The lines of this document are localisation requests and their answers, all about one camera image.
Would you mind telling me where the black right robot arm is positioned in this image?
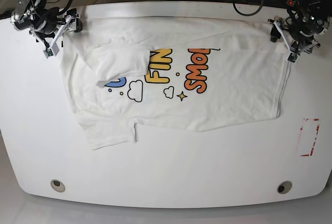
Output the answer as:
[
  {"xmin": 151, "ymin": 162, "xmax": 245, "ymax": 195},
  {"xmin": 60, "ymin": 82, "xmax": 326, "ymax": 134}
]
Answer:
[{"xmin": 10, "ymin": 0, "xmax": 82, "ymax": 57}]

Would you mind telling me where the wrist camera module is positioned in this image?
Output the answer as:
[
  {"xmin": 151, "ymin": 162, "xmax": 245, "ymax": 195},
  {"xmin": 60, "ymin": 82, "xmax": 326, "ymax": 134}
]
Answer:
[
  {"xmin": 43, "ymin": 46, "xmax": 59, "ymax": 58},
  {"xmin": 287, "ymin": 52, "xmax": 299, "ymax": 63}
]

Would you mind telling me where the left table cable grommet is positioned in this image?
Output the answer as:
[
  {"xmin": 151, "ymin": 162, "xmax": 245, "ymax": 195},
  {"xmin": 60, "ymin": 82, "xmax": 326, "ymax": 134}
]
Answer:
[{"xmin": 50, "ymin": 179, "xmax": 65, "ymax": 193}]

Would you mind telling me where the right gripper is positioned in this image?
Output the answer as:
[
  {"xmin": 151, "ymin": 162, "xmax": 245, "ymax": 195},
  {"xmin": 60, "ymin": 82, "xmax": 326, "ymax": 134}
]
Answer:
[{"xmin": 29, "ymin": 10, "xmax": 82, "ymax": 49}]

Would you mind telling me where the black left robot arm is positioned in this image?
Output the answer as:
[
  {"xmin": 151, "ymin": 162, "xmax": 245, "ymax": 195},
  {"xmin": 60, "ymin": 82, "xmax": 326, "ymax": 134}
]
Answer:
[{"xmin": 269, "ymin": 0, "xmax": 331, "ymax": 63}]

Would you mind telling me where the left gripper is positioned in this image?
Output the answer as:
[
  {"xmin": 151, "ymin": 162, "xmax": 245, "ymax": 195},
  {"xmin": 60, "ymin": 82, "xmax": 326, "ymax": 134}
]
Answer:
[{"xmin": 268, "ymin": 15, "xmax": 322, "ymax": 55}]

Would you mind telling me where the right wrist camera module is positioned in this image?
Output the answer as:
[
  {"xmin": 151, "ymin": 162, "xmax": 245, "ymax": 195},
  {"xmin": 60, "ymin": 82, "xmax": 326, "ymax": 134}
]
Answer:
[{"xmin": 43, "ymin": 46, "xmax": 59, "ymax": 58}]

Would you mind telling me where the table cable grommet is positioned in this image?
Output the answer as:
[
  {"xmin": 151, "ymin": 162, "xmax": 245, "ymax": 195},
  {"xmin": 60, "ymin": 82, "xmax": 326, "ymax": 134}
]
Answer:
[
  {"xmin": 277, "ymin": 181, "xmax": 293, "ymax": 194},
  {"xmin": 50, "ymin": 179, "xmax": 65, "ymax": 193}
]

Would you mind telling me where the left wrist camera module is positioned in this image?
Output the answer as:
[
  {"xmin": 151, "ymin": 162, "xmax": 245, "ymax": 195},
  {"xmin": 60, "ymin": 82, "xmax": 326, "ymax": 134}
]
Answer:
[{"xmin": 287, "ymin": 52, "xmax": 299, "ymax": 63}]

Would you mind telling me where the right table cable grommet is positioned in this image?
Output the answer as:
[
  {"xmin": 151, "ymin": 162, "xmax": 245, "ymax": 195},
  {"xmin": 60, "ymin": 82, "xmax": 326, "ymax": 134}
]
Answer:
[{"xmin": 277, "ymin": 181, "xmax": 293, "ymax": 194}]

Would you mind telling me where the red tape rectangle marker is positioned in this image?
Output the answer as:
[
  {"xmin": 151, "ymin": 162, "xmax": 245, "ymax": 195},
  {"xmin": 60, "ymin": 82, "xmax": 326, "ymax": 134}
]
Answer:
[{"xmin": 297, "ymin": 118, "xmax": 320, "ymax": 157}]

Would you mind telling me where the white printed T-shirt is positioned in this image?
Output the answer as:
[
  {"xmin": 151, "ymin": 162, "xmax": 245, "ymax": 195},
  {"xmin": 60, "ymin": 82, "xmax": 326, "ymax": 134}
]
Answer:
[{"xmin": 60, "ymin": 17, "xmax": 291, "ymax": 150}]

